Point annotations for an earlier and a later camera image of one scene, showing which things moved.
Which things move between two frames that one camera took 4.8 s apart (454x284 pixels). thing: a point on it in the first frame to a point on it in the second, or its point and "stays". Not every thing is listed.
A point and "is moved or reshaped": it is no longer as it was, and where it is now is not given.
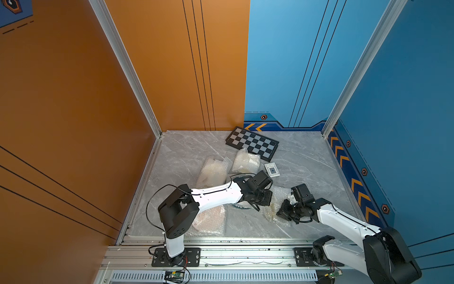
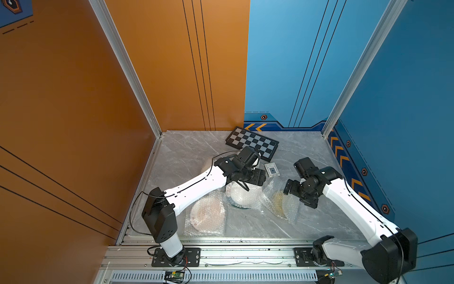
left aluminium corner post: (100, 9) stays
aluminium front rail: (139, 258) stays
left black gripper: (268, 199) to (259, 177)
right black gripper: (282, 212) to (308, 201)
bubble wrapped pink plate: (210, 223) stays
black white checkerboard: (255, 143) stays
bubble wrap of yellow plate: (279, 194) is moved or reshaped
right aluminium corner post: (369, 54) stays
